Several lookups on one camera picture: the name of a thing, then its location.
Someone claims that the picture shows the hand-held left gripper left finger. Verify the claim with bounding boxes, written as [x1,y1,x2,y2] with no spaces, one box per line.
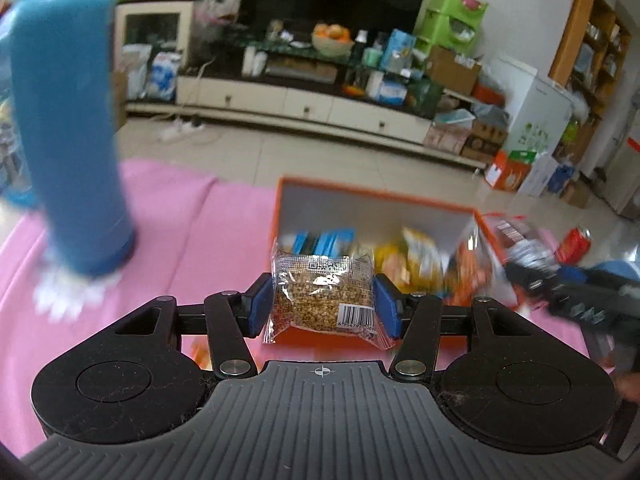
[114,272,276,380]

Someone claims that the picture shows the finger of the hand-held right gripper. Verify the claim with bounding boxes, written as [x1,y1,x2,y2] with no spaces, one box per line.
[502,262,591,311]

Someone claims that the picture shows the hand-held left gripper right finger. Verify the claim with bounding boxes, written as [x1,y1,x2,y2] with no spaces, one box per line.
[374,272,533,383]

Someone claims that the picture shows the large silver foil snack packet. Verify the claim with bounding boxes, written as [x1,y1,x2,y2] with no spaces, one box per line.
[452,212,558,301]

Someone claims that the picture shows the yellow biscuit packet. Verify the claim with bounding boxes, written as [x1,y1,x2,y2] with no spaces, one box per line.
[372,242,411,281]

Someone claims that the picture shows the clear grain bar packet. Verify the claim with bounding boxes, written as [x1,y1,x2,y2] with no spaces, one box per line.
[263,247,393,348]

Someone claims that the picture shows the yellow chips packet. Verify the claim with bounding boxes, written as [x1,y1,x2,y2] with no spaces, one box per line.
[402,226,453,293]

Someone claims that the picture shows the blue wafer packet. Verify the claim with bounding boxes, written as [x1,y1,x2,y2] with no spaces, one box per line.
[316,228,357,257]
[291,231,317,256]

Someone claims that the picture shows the orange cardboard box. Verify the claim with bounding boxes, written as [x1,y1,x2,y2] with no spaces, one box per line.
[260,175,526,348]

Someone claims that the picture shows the red drink can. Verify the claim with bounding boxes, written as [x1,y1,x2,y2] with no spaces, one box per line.
[557,227,592,263]

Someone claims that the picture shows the pink tablecloth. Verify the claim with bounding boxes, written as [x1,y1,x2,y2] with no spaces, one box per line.
[0,157,616,461]

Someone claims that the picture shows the orange white carton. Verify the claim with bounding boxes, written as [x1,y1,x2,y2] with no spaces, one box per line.
[485,150,533,191]

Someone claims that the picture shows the stacked brown cartons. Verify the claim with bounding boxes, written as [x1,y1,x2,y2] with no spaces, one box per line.
[462,120,508,161]

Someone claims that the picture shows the pink cartons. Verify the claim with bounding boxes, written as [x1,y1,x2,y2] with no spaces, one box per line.
[425,122,471,153]

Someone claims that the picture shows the white fridge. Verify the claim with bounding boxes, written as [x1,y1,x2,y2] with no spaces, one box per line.
[490,55,576,153]

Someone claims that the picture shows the white tv cabinet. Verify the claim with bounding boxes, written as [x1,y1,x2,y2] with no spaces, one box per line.
[125,42,488,168]

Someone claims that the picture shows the brown cardboard carton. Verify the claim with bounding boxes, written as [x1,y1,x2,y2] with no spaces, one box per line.
[425,45,482,96]

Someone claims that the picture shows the blue white bag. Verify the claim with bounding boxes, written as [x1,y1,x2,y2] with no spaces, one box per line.
[150,52,178,101]

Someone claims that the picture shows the wooden shelf unit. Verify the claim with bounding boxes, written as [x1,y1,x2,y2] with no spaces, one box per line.
[547,0,633,126]

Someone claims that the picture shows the blue white carton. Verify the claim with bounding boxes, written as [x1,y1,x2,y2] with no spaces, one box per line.
[382,29,417,68]

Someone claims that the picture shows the blue thermos flask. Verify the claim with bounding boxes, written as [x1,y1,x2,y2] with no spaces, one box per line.
[10,0,137,277]

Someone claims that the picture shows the green plastic drawer unit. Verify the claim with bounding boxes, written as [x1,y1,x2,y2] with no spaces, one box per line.
[415,0,488,61]

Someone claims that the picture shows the bowl of oranges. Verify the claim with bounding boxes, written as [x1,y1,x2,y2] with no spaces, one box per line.
[311,22,355,58]

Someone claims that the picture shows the white glass door cabinet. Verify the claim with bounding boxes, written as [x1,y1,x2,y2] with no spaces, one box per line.
[115,0,196,103]

